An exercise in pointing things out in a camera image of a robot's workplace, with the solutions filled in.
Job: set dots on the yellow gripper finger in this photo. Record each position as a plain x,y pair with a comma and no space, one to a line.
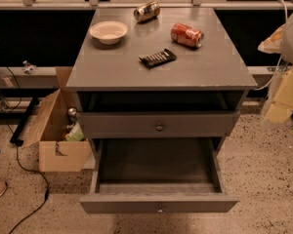
279,106
272,44

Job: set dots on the red coke can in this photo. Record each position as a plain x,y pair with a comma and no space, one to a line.
186,35

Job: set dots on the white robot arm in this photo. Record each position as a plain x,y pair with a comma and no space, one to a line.
286,49

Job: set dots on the grey wooden drawer cabinet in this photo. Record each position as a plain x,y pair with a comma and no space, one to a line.
211,78

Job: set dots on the gold and silver can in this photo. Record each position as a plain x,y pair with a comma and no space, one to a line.
147,11

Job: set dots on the closed grey top drawer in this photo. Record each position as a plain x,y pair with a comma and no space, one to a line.
163,124

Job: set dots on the open grey middle drawer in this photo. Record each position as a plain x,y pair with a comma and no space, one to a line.
157,175

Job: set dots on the white ceramic bowl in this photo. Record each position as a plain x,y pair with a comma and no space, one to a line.
108,32

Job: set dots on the metal bottle in box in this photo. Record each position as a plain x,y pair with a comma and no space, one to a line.
71,112

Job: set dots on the green and white packet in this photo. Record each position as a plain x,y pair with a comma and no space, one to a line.
75,133

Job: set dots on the cardboard box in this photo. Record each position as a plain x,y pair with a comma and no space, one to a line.
49,129

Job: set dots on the black metal stand leg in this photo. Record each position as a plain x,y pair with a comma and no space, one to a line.
15,139

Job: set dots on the small clear plastic object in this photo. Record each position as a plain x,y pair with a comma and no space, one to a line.
29,68

